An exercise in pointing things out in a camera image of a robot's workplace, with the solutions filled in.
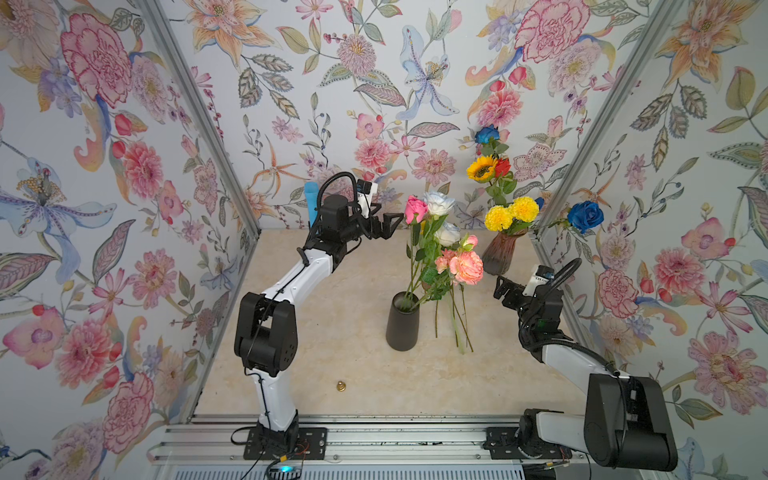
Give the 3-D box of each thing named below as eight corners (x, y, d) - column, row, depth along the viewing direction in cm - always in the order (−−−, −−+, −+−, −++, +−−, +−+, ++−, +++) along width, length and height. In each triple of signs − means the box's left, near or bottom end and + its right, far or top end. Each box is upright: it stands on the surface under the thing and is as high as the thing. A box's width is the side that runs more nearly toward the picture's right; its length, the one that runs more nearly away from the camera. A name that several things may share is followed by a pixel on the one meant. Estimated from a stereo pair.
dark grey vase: (387, 348, 92) (388, 314, 76) (390, 326, 97) (391, 289, 81) (413, 352, 92) (419, 318, 75) (415, 329, 96) (421, 293, 80)
